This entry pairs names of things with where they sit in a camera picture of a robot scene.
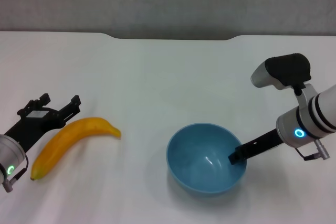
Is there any left arm connector cable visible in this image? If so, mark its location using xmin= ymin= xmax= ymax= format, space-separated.
xmin=1 ymin=155 xmax=29 ymax=193

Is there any arm connector cable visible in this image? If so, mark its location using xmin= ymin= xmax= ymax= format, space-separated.
xmin=1 ymin=155 xmax=29 ymax=193
xmin=293 ymin=139 xmax=331 ymax=162

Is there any right arm connector cable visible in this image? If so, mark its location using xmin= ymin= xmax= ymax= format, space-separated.
xmin=293 ymin=139 xmax=331 ymax=162

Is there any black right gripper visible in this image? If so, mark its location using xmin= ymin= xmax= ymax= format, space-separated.
xmin=227 ymin=128 xmax=284 ymax=166

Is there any blue plastic bowl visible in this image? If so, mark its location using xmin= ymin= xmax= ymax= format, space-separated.
xmin=165 ymin=122 xmax=247 ymax=195

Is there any yellow banana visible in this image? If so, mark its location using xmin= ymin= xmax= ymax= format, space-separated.
xmin=30 ymin=116 xmax=122 ymax=181

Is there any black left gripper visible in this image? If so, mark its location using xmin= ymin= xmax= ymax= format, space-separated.
xmin=4 ymin=93 xmax=82 ymax=154

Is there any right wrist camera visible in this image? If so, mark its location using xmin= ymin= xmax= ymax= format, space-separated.
xmin=250 ymin=53 xmax=313 ymax=96

